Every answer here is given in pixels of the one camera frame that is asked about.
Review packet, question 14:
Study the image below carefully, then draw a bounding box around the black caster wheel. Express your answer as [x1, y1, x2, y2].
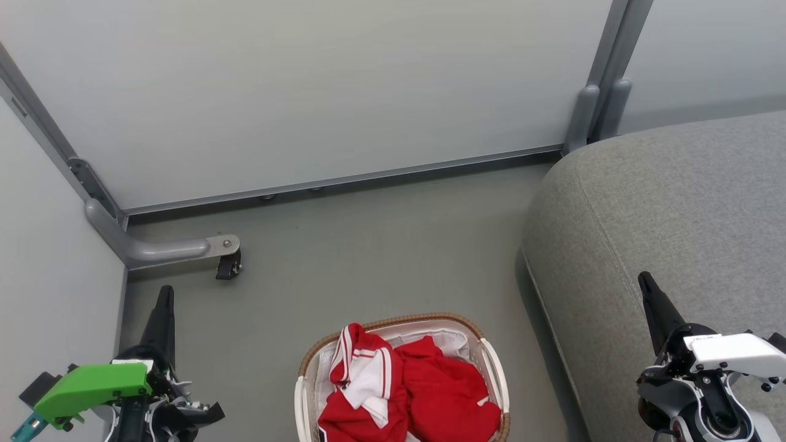
[215, 250, 243, 281]

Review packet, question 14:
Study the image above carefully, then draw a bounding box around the grey partition bottom rail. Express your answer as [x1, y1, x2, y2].
[123, 144, 564, 215]

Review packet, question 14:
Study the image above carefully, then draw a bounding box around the grey metal partition leg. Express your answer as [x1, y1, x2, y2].
[85, 198, 241, 271]

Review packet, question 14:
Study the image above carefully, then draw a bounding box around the grey fabric sofa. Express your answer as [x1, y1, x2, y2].
[521, 110, 786, 442]

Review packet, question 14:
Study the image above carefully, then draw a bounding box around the grey partition corner frame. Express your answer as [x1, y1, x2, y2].
[0, 43, 128, 231]

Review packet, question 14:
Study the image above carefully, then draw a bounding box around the grey partition post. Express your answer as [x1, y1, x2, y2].
[562, 0, 633, 155]
[597, 0, 655, 143]

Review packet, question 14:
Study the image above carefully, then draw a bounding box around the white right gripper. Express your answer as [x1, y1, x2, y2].
[637, 271, 786, 380]

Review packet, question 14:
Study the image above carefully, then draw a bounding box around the left cable with teal connector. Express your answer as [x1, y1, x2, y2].
[9, 410, 49, 442]

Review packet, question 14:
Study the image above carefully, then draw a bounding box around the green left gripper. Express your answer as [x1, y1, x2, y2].
[34, 285, 188, 430]

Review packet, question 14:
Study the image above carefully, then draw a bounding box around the red and white garment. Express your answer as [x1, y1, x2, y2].
[317, 323, 503, 442]

